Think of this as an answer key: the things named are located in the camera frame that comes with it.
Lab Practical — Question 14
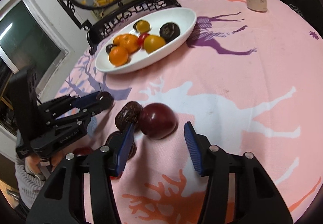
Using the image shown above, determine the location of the yellow orange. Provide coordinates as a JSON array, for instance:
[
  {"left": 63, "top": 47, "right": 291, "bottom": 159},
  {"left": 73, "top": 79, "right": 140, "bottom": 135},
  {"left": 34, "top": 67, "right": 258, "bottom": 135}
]
[
  {"left": 137, "top": 20, "right": 151, "bottom": 33},
  {"left": 144, "top": 35, "right": 166, "bottom": 54}
]

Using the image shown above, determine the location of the window with white frame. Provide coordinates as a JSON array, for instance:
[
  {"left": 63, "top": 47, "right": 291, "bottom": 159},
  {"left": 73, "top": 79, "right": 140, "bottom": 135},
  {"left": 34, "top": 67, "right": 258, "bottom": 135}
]
[{"left": 1, "top": 0, "right": 69, "bottom": 135}]

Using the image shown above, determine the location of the textured mandarin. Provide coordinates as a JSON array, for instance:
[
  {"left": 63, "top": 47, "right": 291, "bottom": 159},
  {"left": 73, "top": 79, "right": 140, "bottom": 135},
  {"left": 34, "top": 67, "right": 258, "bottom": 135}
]
[{"left": 113, "top": 33, "right": 140, "bottom": 54}]

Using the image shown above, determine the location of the large dark red plum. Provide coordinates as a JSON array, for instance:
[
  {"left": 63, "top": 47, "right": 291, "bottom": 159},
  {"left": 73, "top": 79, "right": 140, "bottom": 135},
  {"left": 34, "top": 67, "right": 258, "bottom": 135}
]
[{"left": 138, "top": 103, "right": 177, "bottom": 140}]

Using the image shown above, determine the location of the dark cherry with stem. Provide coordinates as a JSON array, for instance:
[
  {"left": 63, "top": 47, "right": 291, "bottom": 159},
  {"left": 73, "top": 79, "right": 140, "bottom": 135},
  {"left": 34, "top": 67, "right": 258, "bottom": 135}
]
[{"left": 96, "top": 85, "right": 114, "bottom": 110}]

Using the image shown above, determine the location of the red cherry tomato top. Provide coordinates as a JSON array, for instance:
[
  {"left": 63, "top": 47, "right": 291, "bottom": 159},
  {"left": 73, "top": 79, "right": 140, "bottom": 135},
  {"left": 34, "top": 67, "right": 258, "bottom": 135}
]
[{"left": 137, "top": 33, "right": 149, "bottom": 48}]

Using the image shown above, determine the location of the white oval plate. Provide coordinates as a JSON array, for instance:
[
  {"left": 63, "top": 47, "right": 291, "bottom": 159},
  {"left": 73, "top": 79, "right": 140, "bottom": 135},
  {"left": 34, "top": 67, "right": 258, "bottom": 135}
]
[{"left": 95, "top": 7, "right": 197, "bottom": 74}]

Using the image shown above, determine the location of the person's left hand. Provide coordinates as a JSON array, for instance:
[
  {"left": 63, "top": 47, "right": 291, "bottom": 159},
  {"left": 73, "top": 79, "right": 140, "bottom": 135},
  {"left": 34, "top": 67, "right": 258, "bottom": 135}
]
[{"left": 25, "top": 151, "right": 64, "bottom": 180}]

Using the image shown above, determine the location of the pink printed tablecloth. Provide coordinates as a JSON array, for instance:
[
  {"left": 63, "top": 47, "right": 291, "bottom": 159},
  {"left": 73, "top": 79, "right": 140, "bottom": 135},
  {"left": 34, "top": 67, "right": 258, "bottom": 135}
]
[{"left": 58, "top": 0, "right": 322, "bottom": 223}]

